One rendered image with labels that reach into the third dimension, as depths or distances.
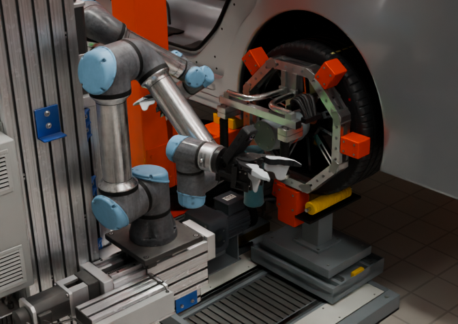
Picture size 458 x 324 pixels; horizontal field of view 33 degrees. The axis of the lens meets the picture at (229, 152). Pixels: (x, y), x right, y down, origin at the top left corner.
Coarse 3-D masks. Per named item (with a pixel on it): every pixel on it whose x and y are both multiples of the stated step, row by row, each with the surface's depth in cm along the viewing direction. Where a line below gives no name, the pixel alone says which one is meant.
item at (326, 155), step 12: (276, 72) 323; (264, 84) 330; (276, 84) 334; (276, 96) 339; (324, 108) 317; (324, 120) 316; (312, 132) 325; (300, 144) 345; (312, 144) 325; (324, 144) 317; (300, 156) 340; (312, 156) 326; (324, 156) 319; (300, 168) 332; (312, 168) 327; (324, 168) 330
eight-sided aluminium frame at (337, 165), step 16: (272, 64) 310; (288, 64) 304; (304, 64) 303; (256, 80) 320; (320, 96) 296; (336, 96) 296; (336, 112) 292; (336, 128) 295; (256, 144) 332; (336, 144) 297; (336, 160) 300; (272, 176) 330; (304, 176) 324; (320, 176) 309
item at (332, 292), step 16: (256, 256) 359; (272, 256) 351; (368, 256) 353; (288, 272) 345; (304, 272) 342; (352, 272) 335; (368, 272) 342; (304, 288) 340; (320, 288) 332; (336, 288) 327; (352, 288) 337
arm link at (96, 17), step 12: (84, 12) 259; (96, 12) 257; (108, 12) 260; (96, 24) 256; (108, 24) 256; (120, 24) 259; (96, 36) 258; (108, 36) 257; (120, 36) 258; (132, 36) 262; (156, 48) 267; (168, 60) 269; (180, 60) 272; (180, 72) 273; (192, 72) 272; (192, 84) 274
